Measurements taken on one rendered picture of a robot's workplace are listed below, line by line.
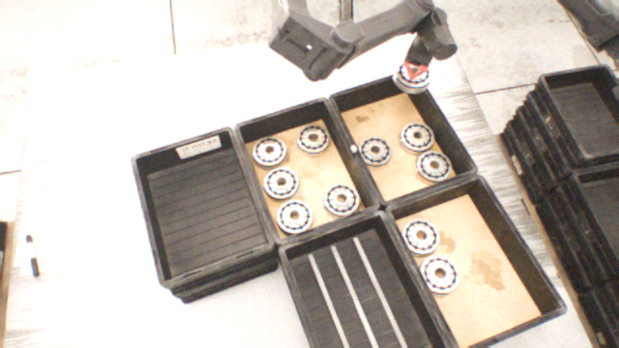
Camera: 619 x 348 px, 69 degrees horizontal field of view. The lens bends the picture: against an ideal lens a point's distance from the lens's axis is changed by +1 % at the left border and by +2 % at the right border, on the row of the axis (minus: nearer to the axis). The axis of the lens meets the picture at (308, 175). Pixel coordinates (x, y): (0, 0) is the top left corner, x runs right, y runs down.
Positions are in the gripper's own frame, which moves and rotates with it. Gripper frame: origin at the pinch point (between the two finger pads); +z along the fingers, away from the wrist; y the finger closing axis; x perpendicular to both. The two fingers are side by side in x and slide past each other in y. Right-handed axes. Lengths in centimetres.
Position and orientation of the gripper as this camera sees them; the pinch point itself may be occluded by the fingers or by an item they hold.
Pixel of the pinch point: (415, 70)
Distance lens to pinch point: 132.7
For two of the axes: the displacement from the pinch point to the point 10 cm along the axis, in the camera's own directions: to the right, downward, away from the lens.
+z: -0.4, 4.7, 8.8
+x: -9.0, -4.0, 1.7
